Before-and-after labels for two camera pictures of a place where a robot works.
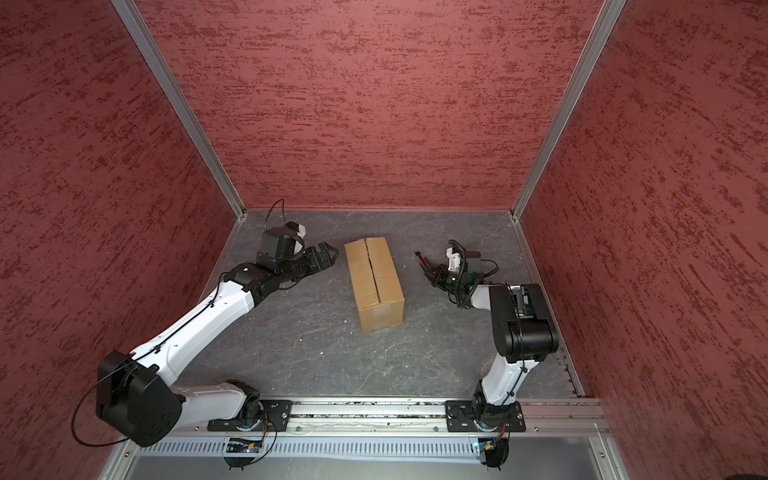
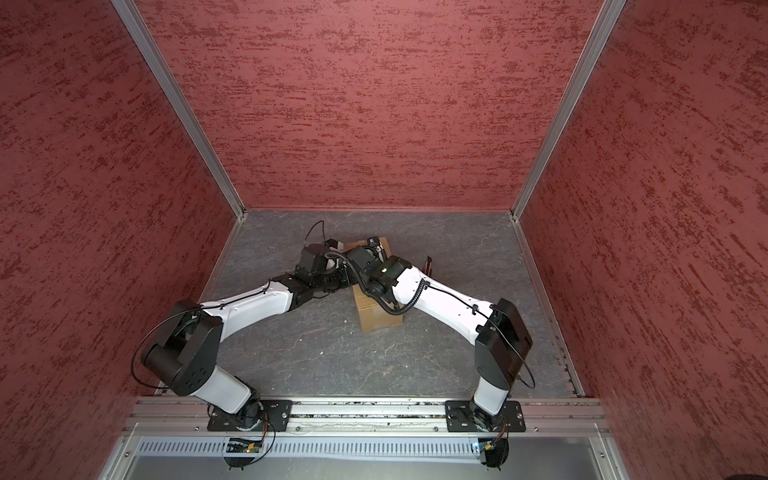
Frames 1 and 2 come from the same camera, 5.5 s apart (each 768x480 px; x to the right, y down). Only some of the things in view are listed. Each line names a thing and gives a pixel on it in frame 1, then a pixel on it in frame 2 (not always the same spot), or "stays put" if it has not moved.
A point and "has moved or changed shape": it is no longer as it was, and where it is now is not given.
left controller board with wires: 242,445 stays put
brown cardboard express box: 376,285 stays put
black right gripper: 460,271 -> 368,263
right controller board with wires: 493,450 stays put
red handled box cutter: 425,263 has moved or changed shape
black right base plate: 472,416 stays put
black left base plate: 275,416 stays put
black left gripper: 316,265 -> 346,277
